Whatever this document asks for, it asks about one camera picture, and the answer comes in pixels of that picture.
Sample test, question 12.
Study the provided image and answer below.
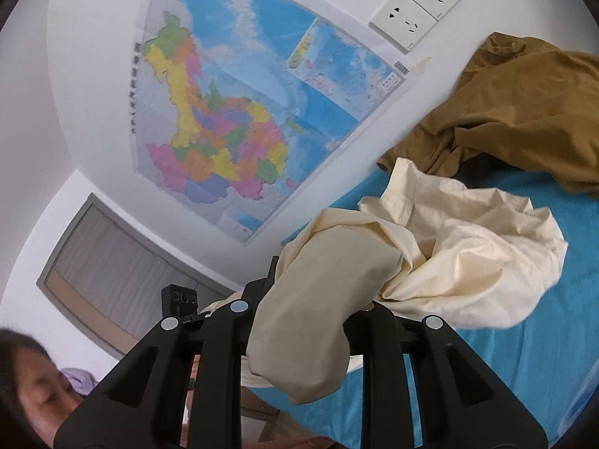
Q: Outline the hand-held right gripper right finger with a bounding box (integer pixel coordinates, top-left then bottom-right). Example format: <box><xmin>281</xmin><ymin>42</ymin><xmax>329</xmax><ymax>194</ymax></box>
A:
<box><xmin>344</xmin><ymin>300</ymin><xmax>549</xmax><ymax>449</ymax></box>

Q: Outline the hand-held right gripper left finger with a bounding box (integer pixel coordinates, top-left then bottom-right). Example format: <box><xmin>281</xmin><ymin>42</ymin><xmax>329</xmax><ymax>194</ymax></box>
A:
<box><xmin>53</xmin><ymin>255</ymin><xmax>282</xmax><ymax>449</ymax></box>

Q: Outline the grey framed window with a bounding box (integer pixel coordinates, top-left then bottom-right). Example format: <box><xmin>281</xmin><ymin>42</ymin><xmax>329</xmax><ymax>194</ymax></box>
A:
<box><xmin>36</xmin><ymin>192</ymin><xmax>237</xmax><ymax>362</ymax></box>

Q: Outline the purple cloth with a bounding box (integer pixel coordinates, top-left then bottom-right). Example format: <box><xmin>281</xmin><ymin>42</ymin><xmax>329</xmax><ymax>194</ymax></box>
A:
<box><xmin>60</xmin><ymin>367</ymin><xmax>100</xmax><ymax>399</ymax></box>

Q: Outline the colourful wall map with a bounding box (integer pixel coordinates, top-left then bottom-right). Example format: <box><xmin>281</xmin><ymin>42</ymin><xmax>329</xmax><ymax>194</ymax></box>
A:
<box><xmin>126</xmin><ymin>0</ymin><xmax>413</xmax><ymax>246</ymax></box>

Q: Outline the brown shirt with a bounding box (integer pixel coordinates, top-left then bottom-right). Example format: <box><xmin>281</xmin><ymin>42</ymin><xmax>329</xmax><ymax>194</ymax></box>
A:
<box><xmin>377</xmin><ymin>32</ymin><xmax>599</xmax><ymax>196</ymax></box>

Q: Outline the cream shirt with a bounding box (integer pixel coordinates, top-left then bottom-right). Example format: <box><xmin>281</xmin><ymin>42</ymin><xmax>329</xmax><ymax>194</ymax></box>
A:
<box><xmin>206</xmin><ymin>156</ymin><xmax>570</xmax><ymax>406</ymax></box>

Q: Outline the person's head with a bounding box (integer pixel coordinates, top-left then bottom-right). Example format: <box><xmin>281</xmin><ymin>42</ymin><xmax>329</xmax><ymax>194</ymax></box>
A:
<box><xmin>0</xmin><ymin>327</ymin><xmax>84</xmax><ymax>449</ymax></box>

